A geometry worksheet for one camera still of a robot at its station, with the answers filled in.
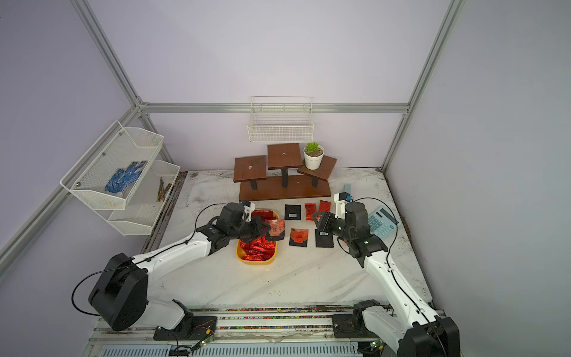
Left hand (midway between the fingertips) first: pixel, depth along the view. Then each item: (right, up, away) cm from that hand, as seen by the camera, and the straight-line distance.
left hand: (271, 230), depth 83 cm
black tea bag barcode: (+8, +5, +21) cm, 23 cm away
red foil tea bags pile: (-5, -8, +4) cm, 11 cm away
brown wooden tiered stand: (-11, +23, +15) cm, 30 cm away
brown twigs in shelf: (-49, +15, +12) cm, 53 cm away
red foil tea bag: (+24, +8, +24) cm, 35 cm away
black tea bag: (+22, -6, +12) cm, 25 cm away
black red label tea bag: (+11, -5, +12) cm, 17 cm away
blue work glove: (-52, +19, -7) cm, 56 cm away
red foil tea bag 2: (+16, +6, +21) cm, 27 cm away
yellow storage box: (-13, -10, +6) cm, 18 cm away
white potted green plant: (+17, +31, +11) cm, 37 cm away
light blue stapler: (+35, +16, +24) cm, 45 cm away
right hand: (+17, +4, -3) cm, 18 cm away
